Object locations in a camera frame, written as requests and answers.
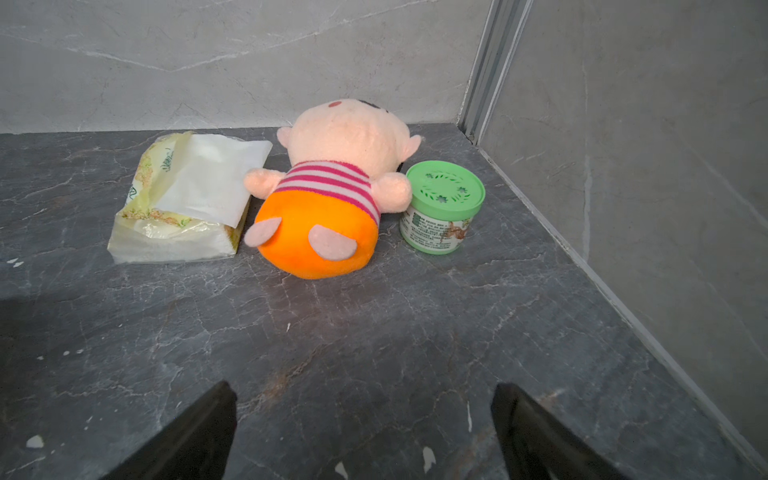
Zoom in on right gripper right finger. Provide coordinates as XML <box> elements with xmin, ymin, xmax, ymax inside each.
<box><xmin>491</xmin><ymin>383</ymin><xmax>627</xmax><ymax>480</ymax></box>

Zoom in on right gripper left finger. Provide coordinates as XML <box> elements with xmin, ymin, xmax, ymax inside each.
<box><xmin>103</xmin><ymin>381</ymin><xmax>237</xmax><ymax>480</ymax></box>

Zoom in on plush doll orange pink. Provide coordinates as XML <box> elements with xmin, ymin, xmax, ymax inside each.
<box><xmin>243</xmin><ymin>99</ymin><xmax>423</xmax><ymax>280</ymax></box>

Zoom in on green round lid container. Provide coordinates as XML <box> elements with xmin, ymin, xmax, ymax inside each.
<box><xmin>399</xmin><ymin>160</ymin><xmax>486</xmax><ymax>255</ymax></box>

